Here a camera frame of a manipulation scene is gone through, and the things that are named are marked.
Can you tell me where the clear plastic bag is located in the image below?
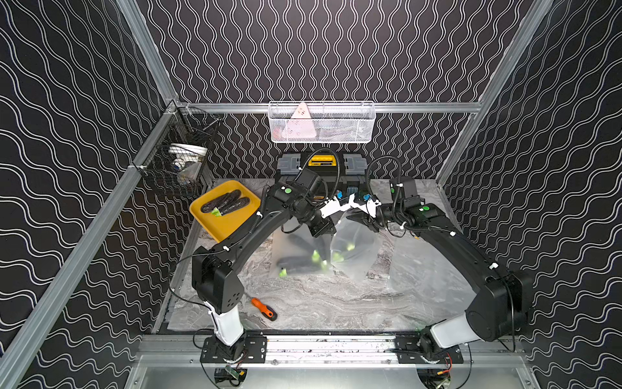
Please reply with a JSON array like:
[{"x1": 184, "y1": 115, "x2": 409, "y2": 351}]
[
  {"x1": 330, "y1": 214, "x2": 382, "y2": 281},
  {"x1": 388, "y1": 235, "x2": 476, "y2": 324}
]

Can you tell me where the clear zip-top bag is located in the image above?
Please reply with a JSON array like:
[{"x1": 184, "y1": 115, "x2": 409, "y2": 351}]
[{"x1": 270, "y1": 225, "x2": 333, "y2": 278}]

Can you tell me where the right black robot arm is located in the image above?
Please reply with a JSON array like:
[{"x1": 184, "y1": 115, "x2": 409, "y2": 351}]
[{"x1": 346, "y1": 179, "x2": 534, "y2": 355}]

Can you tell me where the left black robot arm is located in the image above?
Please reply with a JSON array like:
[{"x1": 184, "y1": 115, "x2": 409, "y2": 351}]
[{"x1": 192, "y1": 170, "x2": 359, "y2": 347}]

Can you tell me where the black yellow toolbox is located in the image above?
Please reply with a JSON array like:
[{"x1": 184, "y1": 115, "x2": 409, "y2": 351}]
[{"x1": 275, "y1": 152, "x2": 369, "y2": 202}]

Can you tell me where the pink triangular card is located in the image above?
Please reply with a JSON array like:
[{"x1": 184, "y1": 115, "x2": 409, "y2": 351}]
[{"x1": 282, "y1": 102, "x2": 317, "y2": 142}]

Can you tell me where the yellow plastic tray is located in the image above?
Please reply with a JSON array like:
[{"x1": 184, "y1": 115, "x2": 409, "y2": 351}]
[{"x1": 190, "y1": 180, "x2": 261, "y2": 242}]

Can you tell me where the white tape roll in basket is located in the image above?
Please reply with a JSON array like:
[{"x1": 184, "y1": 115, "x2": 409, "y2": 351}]
[{"x1": 168, "y1": 144, "x2": 207, "y2": 170}]

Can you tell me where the white wire wall basket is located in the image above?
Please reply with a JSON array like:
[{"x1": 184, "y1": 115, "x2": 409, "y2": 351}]
[{"x1": 267, "y1": 100, "x2": 377, "y2": 144}]

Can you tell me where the orange handled screwdriver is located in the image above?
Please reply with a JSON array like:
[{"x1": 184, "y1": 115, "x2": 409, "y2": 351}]
[{"x1": 246, "y1": 293, "x2": 278, "y2": 322}]

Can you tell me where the black wire corner basket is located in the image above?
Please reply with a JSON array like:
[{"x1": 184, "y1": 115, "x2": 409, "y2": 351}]
[{"x1": 132, "y1": 100, "x2": 225, "y2": 198}]

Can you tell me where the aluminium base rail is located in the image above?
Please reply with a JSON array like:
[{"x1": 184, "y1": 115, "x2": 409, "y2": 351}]
[{"x1": 134, "y1": 332, "x2": 526, "y2": 370}]

